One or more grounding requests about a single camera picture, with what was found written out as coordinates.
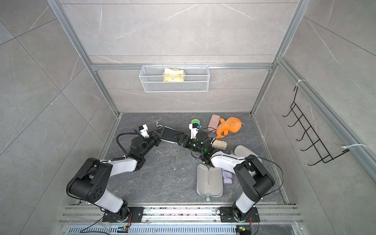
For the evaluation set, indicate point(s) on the green lidded jar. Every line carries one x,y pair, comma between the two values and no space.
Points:
195,121

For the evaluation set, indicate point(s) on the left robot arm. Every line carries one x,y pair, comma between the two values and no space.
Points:
90,182

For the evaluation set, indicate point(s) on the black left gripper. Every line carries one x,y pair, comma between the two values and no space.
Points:
154,137

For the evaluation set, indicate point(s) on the white wire wall basket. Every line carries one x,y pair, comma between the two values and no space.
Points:
157,79

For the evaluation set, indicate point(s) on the black zippered umbrella sleeve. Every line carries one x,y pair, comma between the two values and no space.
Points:
170,135

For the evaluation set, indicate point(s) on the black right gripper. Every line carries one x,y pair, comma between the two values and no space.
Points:
184,139

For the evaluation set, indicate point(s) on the yellow white pouch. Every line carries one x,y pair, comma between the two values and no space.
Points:
174,75

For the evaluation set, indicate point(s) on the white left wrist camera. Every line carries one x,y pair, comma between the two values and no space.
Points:
143,131

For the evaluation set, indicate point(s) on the black wire hook rack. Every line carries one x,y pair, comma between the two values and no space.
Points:
309,133

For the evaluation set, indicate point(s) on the slotted metal base rail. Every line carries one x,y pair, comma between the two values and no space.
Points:
183,219

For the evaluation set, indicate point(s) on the lilac folded umbrella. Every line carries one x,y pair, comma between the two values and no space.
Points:
228,178

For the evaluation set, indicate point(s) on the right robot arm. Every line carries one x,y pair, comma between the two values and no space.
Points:
255,180

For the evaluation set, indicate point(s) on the orange watering can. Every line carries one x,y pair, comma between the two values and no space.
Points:
232,124

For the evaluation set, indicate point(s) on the aluminium cage frame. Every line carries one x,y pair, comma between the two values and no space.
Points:
327,113

